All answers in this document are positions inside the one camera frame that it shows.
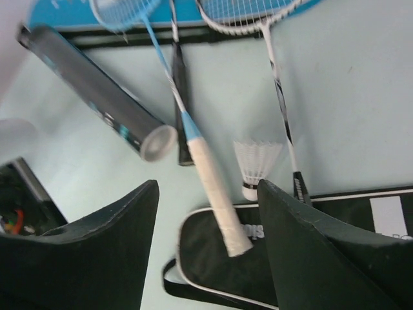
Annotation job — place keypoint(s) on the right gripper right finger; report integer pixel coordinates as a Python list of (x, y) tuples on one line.
[(320, 262)]

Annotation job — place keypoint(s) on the black racket cover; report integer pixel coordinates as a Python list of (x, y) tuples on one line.
[(245, 282)]

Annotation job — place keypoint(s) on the white frame racket far left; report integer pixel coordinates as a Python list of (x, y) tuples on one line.
[(180, 79)]

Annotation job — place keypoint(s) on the shuttlecock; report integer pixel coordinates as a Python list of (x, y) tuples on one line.
[(255, 160)]

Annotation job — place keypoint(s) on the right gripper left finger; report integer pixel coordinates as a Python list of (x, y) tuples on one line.
[(99, 261)]

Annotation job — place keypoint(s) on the black shuttlecock tube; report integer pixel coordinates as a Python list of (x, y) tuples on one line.
[(147, 134)]

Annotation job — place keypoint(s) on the white racket white grip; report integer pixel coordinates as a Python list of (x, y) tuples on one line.
[(238, 18)]

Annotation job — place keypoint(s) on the light blue racket left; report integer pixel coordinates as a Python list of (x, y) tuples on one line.
[(121, 16)]

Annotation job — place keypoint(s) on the blue racket cover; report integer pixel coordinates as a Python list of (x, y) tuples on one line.
[(77, 16)]

